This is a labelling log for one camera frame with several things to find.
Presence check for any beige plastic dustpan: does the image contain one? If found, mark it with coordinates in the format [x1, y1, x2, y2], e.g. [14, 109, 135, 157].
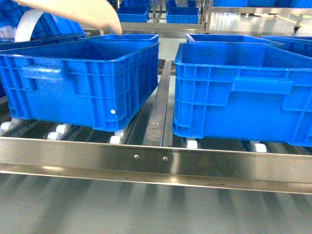
[15, 0, 122, 42]

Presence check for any steel flow rack shelf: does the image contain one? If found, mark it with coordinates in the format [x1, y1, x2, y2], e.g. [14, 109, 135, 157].
[0, 29, 312, 195]

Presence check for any blue bin front centre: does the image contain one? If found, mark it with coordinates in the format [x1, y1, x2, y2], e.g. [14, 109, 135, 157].
[0, 40, 159, 132]

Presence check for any blue bin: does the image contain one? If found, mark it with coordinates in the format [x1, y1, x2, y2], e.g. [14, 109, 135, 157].
[172, 43, 312, 147]
[0, 0, 84, 41]
[86, 34, 159, 43]
[0, 40, 159, 132]
[185, 34, 286, 49]

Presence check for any blue bin behind centre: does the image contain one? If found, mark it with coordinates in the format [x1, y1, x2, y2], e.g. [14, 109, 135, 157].
[86, 34, 159, 43]

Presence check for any blue bin far right rear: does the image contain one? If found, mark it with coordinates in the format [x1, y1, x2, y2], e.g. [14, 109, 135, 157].
[185, 34, 286, 49]

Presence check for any rear steel trolley rack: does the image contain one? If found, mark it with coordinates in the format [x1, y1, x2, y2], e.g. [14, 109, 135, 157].
[108, 0, 213, 34]

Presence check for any blue bin left rear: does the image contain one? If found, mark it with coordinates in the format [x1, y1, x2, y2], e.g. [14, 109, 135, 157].
[0, 0, 84, 41]

